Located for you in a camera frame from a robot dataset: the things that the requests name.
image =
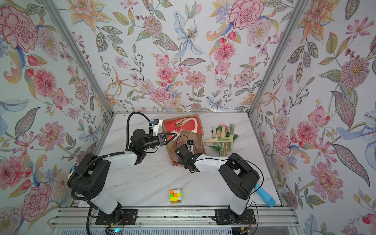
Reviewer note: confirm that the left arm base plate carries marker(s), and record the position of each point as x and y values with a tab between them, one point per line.
118	217

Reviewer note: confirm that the rubik's cube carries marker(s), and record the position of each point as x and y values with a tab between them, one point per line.
175	196

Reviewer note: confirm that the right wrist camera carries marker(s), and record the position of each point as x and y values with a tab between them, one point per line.
190	146

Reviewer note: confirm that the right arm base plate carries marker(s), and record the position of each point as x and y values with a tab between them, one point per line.
228	217

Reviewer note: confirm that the green fan laid crosswise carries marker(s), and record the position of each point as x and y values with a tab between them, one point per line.
220	140

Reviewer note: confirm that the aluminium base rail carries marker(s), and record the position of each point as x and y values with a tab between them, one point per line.
179	217

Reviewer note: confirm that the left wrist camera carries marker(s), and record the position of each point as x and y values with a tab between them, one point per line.
156	125

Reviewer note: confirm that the blue object right edge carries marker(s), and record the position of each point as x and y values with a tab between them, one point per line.
268	199

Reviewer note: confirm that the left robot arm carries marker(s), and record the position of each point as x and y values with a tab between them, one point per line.
88	181

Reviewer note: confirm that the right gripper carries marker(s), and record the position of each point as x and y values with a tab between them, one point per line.
180	162

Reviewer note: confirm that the red burlap tote bag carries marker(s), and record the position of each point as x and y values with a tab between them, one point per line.
187	128

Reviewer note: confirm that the green folding fan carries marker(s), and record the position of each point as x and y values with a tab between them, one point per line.
214	136
232	133

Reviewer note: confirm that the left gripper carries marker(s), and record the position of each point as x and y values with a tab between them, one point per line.
162	141

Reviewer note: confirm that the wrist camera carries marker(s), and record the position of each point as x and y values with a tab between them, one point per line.
190	146
156	125

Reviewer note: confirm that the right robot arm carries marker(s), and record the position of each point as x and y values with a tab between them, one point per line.
240	175

